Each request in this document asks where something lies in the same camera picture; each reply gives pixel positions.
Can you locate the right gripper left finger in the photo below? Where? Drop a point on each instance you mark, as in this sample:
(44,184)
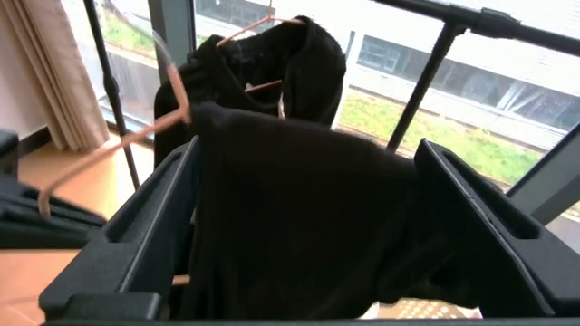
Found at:
(149,258)

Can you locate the pink clothes hanger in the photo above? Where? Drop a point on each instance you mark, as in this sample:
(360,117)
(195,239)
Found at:
(122,142)
(244,31)

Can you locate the black clothes rack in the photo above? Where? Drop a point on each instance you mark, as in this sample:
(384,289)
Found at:
(427,77)

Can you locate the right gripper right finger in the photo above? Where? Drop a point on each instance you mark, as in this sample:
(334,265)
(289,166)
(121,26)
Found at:
(498,253)

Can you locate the black shorts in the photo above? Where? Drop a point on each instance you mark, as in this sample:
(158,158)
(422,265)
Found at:
(317,68)

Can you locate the window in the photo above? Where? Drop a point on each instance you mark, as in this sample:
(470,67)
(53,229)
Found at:
(476,104)

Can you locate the black garment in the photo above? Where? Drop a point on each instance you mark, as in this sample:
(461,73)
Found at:
(294,204)

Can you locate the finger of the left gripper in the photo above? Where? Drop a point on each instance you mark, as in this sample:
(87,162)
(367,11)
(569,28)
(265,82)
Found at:
(27,199)
(45,237)

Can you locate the beige curtain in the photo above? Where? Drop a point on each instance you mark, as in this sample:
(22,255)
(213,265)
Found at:
(59,68)

